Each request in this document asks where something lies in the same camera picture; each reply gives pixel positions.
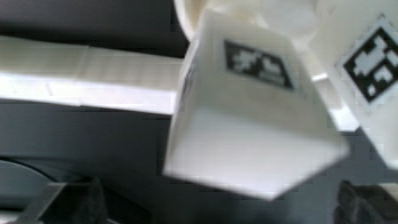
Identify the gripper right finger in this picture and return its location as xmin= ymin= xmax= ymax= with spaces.
xmin=333 ymin=181 xmax=398 ymax=224

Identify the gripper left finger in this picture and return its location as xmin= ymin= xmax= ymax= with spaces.
xmin=15 ymin=179 xmax=108 ymax=224

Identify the white stool leg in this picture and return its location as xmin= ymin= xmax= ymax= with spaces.
xmin=163 ymin=10 xmax=348 ymax=200
xmin=310 ymin=0 xmax=398 ymax=171

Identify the white round stool seat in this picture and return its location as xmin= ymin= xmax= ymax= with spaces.
xmin=172 ymin=0 xmax=358 ymax=132

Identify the white obstacle wall frame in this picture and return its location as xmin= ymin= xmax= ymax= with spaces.
xmin=0 ymin=36 xmax=182 ymax=115

